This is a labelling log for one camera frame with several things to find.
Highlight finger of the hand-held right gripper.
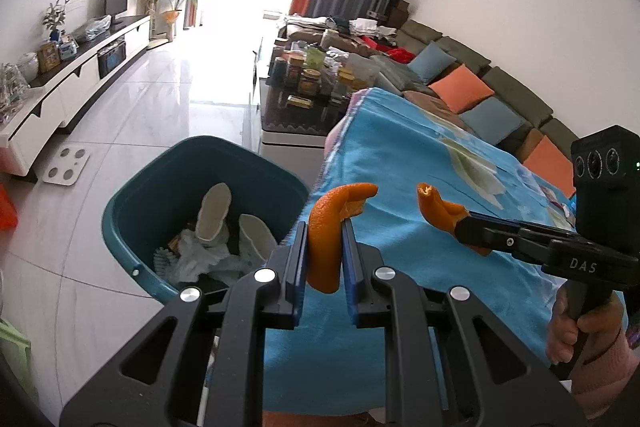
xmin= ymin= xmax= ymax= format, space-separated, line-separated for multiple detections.
xmin=452 ymin=221 xmax=552 ymax=266
xmin=462 ymin=216 xmax=579 ymax=239

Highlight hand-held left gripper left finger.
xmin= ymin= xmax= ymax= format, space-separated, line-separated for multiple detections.
xmin=59 ymin=221 xmax=308 ymax=427

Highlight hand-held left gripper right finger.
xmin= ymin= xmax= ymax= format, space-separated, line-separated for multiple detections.
xmin=341 ymin=216 xmax=588 ymax=427

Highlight large curved orange peel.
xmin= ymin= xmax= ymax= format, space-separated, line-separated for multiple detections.
xmin=307 ymin=183 xmax=379 ymax=294

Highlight small orange peel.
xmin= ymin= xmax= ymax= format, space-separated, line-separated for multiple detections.
xmin=416 ymin=182 xmax=493 ymax=257

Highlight white tissue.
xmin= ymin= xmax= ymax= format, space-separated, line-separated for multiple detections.
xmin=175 ymin=229 xmax=253 ymax=283

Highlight white foam fruit net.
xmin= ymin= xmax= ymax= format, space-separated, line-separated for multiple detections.
xmin=154 ymin=247 xmax=177 ymax=276

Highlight teal plastic bin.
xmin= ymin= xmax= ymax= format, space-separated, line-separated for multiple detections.
xmin=101 ymin=135 xmax=310 ymax=305

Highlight person's right hand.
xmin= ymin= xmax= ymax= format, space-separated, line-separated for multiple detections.
xmin=546 ymin=279 xmax=626 ymax=365

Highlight cream curved peel piece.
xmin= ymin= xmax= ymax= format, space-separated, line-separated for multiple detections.
xmin=238 ymin=213 xmax=278 ymax=265
xmin=195 ymin=183 xmax=233 ymax=243

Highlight orange cushion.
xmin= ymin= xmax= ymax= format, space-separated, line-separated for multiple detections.
xmin=427 ymin=64 xmax=496 ymax=114
xmin=522 ymin=137 xmax=577 ymax=200

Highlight blue cushion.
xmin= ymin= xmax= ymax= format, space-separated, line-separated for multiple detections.
xmin=459 ymin=97 xmax=523 ymax=146
xmin=407 ymin=42 xmax=458 ymax=85

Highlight blue floral blanket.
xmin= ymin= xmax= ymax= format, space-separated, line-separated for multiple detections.
xmin=262 ymin=87 xmax=626 ymax=413

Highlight grey green sofa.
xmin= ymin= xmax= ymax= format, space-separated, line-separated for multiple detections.
xmin=277 ymin=14 xmax=581 ymax=198

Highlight dark coffee table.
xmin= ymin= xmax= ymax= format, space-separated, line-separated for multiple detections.
xmin=250 ymin=37 xmax=376 ymax=165

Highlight group of glass jars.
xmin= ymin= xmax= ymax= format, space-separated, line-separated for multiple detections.
xmin=270 ymin=47 xmax=361 ymax=98

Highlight pile of clothes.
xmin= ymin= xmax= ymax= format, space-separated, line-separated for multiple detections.
xmin=285 ymin=14 xmax=416 ymax=62

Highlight brown cardboard boxes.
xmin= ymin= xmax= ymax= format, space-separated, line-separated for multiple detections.
xmin=385 ymin=0 xmax=411 ymax=28

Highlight white bathroom scale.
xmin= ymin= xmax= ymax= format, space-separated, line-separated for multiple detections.
xmin=41 ymin=147 xmax=91 ymax=185

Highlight light green bag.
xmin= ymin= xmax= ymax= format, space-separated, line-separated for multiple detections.
xmin=0 ymin=318 xmax=38 ymax=408

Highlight white black TV cabinet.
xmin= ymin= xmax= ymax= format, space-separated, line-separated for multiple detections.
xmin=0 ymin=14 xmax=152 ymax=182

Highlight orange plastic bag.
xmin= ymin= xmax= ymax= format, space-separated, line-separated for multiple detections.
xmin=0 ymin=184 xmax=19 ymax=233

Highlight clear plastic bag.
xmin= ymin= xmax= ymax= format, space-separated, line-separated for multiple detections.
xmin=74 ymin=16 xmax=112 ymax=42

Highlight black computer monitor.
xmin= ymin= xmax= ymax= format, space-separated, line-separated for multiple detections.
xmin=104 ymin=0 xmax=129 ymax=26

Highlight brown picture box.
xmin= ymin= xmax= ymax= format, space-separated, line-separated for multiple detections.
xmin=37 ymin=43 xmax=62 ymax=74

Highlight clear bag with items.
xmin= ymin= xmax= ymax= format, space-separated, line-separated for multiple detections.
xmin=0 ymin=63 xmax=28 ymax=122

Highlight white round jar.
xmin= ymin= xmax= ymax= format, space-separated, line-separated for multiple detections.
xmin=17 ymin=52 xmax=40 ymax=82

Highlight blue vase with twigs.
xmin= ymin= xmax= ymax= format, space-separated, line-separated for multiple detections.
xmin=42 ymin=0 xmax=71 ymax=42

